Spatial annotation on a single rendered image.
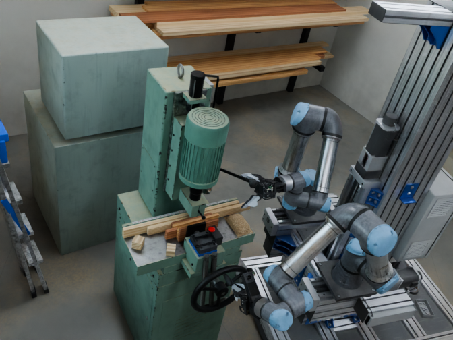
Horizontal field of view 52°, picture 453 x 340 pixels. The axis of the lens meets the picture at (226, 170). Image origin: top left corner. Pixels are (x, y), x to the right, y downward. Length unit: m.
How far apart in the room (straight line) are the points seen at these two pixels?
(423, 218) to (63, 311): 2.07
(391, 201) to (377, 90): 3.25
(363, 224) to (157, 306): 1.08
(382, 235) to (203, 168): 0.74
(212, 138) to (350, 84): 3.98
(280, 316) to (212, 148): 0.69
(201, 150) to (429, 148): 0.99
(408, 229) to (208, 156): 1.15
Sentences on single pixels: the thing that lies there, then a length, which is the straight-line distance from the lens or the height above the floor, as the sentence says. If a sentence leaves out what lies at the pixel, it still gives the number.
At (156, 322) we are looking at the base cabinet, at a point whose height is 0.44.
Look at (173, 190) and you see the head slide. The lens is 2.18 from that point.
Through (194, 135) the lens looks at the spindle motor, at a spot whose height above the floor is 1.45.
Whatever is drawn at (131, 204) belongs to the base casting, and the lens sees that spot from 2.46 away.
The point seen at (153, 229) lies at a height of 0.93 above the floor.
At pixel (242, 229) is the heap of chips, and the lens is 2.24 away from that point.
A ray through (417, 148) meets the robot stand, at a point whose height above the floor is 1.48.
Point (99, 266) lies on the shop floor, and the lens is 3.23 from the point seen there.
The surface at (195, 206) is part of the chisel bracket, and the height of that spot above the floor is 1.06.
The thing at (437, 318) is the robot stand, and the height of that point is 0.21.
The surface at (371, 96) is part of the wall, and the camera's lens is 5.52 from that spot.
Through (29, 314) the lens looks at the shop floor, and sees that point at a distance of 3.05.
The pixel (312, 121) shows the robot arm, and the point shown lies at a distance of 2.21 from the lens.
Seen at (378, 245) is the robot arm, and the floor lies 1.35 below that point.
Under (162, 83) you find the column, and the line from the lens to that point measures 2.03.
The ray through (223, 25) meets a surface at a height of 1.08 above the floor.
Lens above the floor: 2.46
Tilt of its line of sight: 37 degrees down
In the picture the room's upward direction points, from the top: 12 degrees clockwise
